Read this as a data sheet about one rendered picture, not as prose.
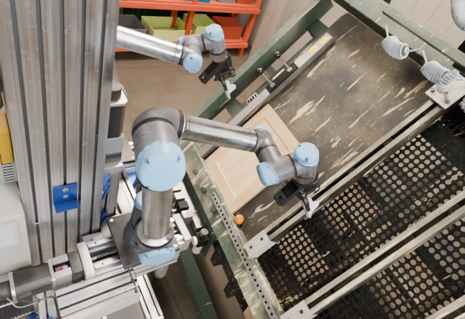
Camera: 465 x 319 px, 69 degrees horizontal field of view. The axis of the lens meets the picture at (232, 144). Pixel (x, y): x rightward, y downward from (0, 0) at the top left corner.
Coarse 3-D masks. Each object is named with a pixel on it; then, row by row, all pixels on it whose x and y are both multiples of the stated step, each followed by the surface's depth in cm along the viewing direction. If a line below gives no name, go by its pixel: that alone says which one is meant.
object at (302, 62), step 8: (328, 40) 172; (320, 48) 173; (304, 56) 177; (312, 56) 175; (296, 64) 178; (304, 64) 177; (296, 72) 178; (288, 80) 180; (280, 88) 182; (264, 96) 183; (272, 96) 184; (248, 104) 187; (256, 104) 184; (264, 104) 186; (240, 112) 189; (248, 112) 185; (256, 112) 187; (232, 120) 190; (240, 120) 187; (200, 152) 196; (208, 152) 195
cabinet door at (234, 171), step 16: (272, 112) 179; (272, 128) 176; (288, 144) 167; (208, 160) 193; (224, 160) 187; (240, 160) 181; (256, 160) 175; (224, 176) 183; (240, 176) 177; (256, 176) 172; (224, 192) 179; (240, 192) 174; (256, 192) 169
